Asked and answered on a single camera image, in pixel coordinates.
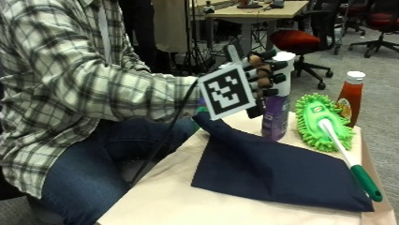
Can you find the purple white-capped spray bottle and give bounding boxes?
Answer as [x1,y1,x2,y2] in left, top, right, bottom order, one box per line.
[260,51,299,143]

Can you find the white marker cube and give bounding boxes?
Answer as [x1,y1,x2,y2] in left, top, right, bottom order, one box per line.
[197,62,259,122]

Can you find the beige desk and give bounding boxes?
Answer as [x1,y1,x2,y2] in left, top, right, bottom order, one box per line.
[205,0,312,58]

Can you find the black tripod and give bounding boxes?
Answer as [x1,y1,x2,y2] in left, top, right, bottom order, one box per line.
[181,0,219,75]

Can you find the dark objects on desk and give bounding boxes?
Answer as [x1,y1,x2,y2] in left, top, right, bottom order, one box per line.
[236,0,288,10]

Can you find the red ketchup bottle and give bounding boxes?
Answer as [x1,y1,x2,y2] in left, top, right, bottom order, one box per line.
[334,70,369,128]

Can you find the beige hanging cloth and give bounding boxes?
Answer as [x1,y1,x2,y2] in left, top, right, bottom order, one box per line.
[151,0,193,54]

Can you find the navy blue cloth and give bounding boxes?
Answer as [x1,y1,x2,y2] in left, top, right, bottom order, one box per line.
[189,111,376,213]

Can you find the black red office chair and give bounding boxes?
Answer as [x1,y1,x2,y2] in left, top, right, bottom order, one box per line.
[348,0,399,59]

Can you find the the person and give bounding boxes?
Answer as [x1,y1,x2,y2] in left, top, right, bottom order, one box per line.
[0,0,203,225]

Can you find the green microfibre duster with handle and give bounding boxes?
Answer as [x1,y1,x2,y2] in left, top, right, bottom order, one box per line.
[295,92,385,203]

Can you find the black cable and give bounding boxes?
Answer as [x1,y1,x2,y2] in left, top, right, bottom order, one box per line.
[130,79,201,188]

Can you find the white lanyard strap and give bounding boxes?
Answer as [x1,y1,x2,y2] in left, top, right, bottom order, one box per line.
[96,4,115,68]

